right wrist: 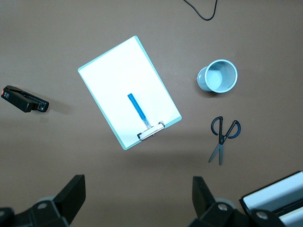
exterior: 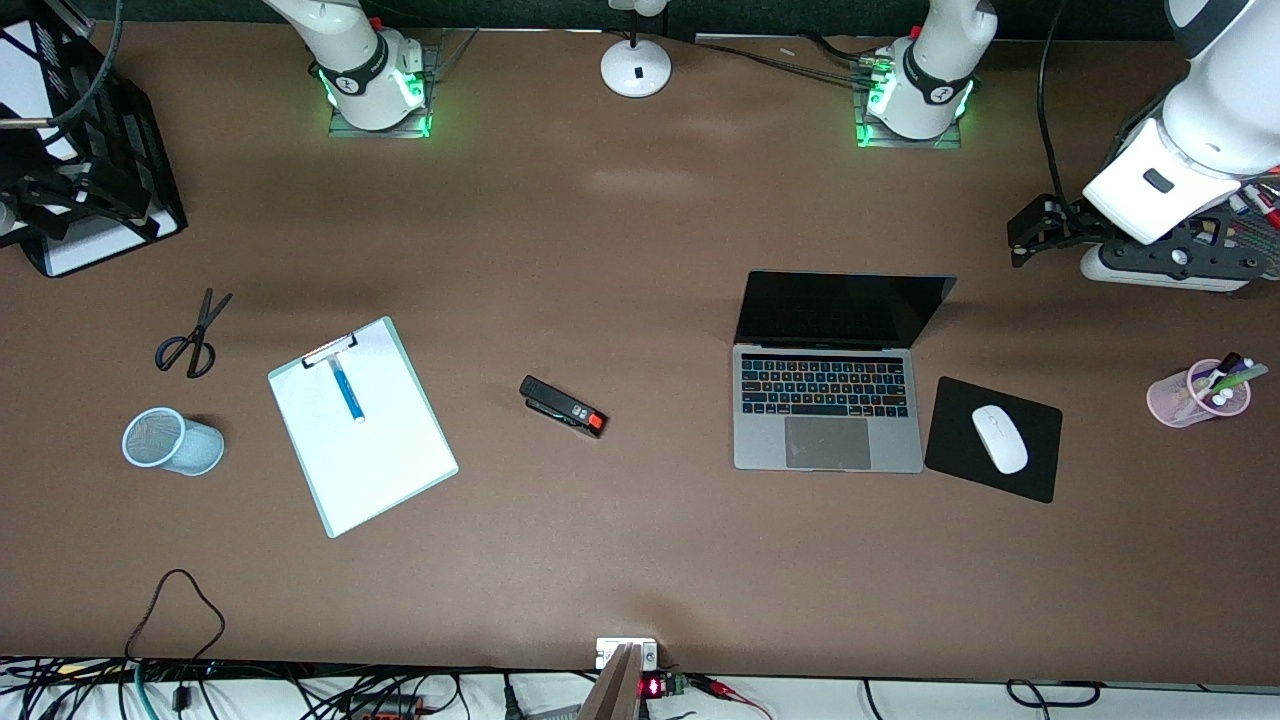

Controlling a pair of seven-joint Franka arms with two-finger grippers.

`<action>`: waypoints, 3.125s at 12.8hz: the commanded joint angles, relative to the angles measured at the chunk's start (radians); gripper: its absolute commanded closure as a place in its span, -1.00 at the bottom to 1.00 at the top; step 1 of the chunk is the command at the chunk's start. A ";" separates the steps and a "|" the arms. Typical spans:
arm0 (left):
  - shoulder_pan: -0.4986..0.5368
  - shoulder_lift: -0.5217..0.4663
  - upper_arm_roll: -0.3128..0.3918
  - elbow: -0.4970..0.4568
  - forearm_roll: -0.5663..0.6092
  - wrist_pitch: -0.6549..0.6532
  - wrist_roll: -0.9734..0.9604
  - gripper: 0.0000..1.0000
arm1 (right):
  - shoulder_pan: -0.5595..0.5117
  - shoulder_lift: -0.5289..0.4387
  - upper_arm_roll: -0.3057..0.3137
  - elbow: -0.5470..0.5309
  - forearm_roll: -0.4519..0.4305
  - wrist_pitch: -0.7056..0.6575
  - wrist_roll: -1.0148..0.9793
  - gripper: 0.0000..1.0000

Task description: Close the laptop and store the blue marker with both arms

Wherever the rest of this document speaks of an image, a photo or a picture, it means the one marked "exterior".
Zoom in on black scissors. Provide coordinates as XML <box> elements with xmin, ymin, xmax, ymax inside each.
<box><xmin>154</xmin><ymin>288</ymin><xmax>234</xmax><ymax>379</ymax></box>

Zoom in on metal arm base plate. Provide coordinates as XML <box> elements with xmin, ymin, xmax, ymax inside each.
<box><xmin>855</xmin><ymin>50</ymin><xmax>964</xmax><ymax>150</ymax></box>
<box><xmin>328</xmin><ymin>42</ymin><xmax>479</xmax><ymax>139</ymax></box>

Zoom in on pink translucent pen cup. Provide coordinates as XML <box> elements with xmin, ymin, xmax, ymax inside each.
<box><xmin>1146</xmin><ymin>358</ymin><xmax>1253</xmax><ymax>429</ymax></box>

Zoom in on blue marker white cap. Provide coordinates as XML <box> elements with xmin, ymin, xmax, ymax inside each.
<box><xmin>329</xmin><ymin>357</ymin><xmax>366</xmax><ymax>424</ymax></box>

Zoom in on black mouse pad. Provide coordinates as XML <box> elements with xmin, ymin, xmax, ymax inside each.
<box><xmin>924</xmin><ymin>376</ymin><xmax>1064</xmax><ymax>505</ymax></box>

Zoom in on thin black looped cable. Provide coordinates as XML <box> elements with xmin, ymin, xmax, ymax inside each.
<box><xmin>124</xmin><ymin>569</ymin><xmax>227</xmax><ymax>663</ymax></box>

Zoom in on black stapler red tip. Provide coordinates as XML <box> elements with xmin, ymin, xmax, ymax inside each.
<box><xmin>519</xmin><ymin>375</ymin><xmax>609</xmax><ymax>439</ymax></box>

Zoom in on white round lamp base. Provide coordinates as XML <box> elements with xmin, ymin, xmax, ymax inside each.
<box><xmin>600</xmin><ymin>0</ymin><xmax>673</xmax><ymax>99</ymax></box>

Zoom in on black cable coil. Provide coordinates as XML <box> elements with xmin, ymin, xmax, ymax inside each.
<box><xmin>1005</xmin><ymin>679</ymin><xmax>1103</xmax><ymax>709</ymax></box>

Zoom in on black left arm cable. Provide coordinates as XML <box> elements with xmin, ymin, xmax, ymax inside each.
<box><xmin>1037</xmin><ymin>0</ymin><xmax>1073</xmax><ymax>206</ymax></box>

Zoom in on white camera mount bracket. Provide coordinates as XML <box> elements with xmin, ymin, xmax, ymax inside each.
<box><xmin>596</xmin><ymin>638</ymin><xmax>659</xmax><ymax>671</ymax></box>

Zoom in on silver laptop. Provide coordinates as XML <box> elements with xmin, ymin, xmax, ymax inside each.
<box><xmin>733</xmin><ymin>270</ymin><xmax>958</xmax><ymax>474</ymax></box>

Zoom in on black stacked paper tray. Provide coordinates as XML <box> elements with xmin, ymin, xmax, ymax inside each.
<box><xmin>0</xmin><ymin>0</ymin><xmax>189</xmax><ymax>279</ymax></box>

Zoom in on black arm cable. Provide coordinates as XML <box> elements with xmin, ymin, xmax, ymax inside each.
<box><xmin>1037</xmin><ymin>0</ymin><xmax>1073</xmax><ymax>206</ymax></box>
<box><xmin>45</xmin><ymin>0</ymin><xmax>126</xmax><ymax>131</ymax></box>

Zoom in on white clipboard green edge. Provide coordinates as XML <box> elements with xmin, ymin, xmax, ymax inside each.
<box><xmin>267</xmin><ymin>316</ymin><xmax>460</xmax><ymax>539</ymax></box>

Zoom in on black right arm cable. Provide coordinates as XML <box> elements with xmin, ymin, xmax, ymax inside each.
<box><xmin>45</xmin><ymin>0</ymin><xmax>126</xmax><ymax>131</ymax></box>

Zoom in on white computer mouse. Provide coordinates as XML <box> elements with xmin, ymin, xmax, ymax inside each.
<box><xmin>971</xmin><ymin>404</ymin><xmax>1030</xmax><ymax>475</ymax></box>

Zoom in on black table cables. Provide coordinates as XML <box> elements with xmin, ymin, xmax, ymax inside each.
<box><xmin>695</xmin><ymin>30</ymin><xmax>886</xmax><ymax>89</ymax></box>

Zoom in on red wire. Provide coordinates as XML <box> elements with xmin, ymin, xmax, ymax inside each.
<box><xmin>690</xmin><ymin>674</ymin><xmax>773</xmax><ymax>720</ymax></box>

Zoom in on tangled black cable bundle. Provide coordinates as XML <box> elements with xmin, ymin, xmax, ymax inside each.
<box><xmin>0</xmin><ymin>655</ymin><xmax>601</xmax><ymax>720</ymax></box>

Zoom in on grey camera mount beam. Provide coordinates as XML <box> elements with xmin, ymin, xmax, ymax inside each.
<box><xmin>577</xmin><ymin>645</ymin><xmax>644</xmax><ymax>720</ymax></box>

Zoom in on light blue mesh cup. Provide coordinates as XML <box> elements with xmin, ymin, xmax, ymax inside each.
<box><xmin>122</xmin><ymin>407</ymin><xmax>225</xmax><ymax>477</ymax></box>

